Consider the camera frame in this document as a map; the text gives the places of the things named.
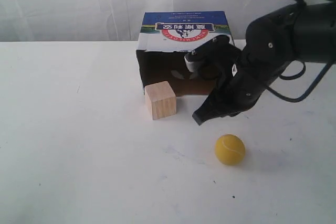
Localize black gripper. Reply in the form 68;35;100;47
184;35;291;125

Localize yellow tennis ball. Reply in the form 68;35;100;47
214;134;246;166

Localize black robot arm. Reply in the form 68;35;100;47
184;3;335;125

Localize light wooden cube block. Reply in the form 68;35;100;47
144;81;177;120

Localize blue white cardboard box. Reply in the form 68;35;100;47
136;10;231;96

